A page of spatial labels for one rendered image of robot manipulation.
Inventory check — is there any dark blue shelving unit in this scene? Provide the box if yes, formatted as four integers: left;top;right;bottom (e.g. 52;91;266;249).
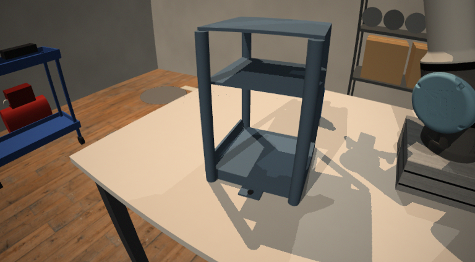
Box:
194;17;332;206

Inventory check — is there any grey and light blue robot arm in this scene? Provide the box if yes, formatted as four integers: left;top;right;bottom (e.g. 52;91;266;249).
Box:
412;0;475;164

